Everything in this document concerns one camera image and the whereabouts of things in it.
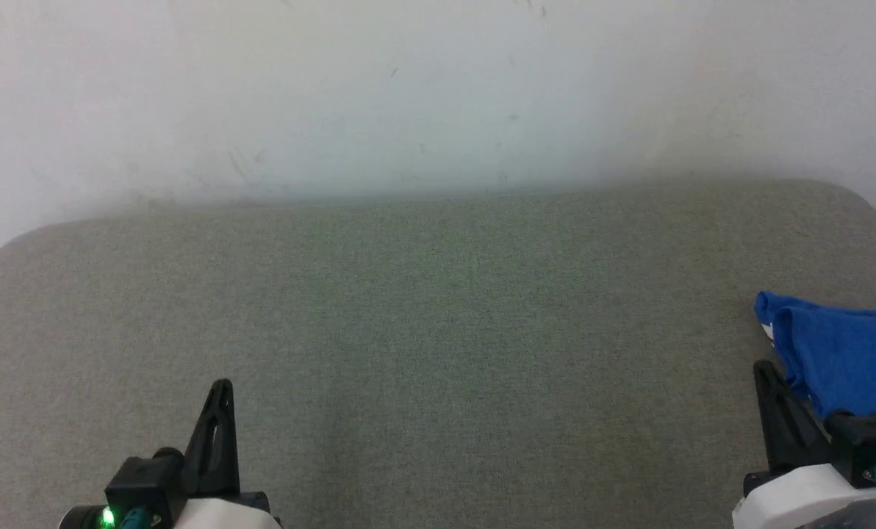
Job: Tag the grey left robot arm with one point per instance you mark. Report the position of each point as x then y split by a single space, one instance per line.
85 518

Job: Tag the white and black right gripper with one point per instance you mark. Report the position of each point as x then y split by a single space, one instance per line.
798 499

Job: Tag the blue garment with striped trim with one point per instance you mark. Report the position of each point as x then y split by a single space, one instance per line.
849 353

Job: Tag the grey fabric sofa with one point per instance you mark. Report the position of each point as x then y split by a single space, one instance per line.
438 330

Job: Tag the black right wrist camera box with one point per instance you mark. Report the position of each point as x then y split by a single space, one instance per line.
868 444

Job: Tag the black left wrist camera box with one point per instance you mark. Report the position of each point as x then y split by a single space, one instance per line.
144 481

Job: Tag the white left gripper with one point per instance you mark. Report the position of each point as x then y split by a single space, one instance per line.
221 514

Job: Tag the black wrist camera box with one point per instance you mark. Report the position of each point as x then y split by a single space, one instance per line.
868 444
144 481

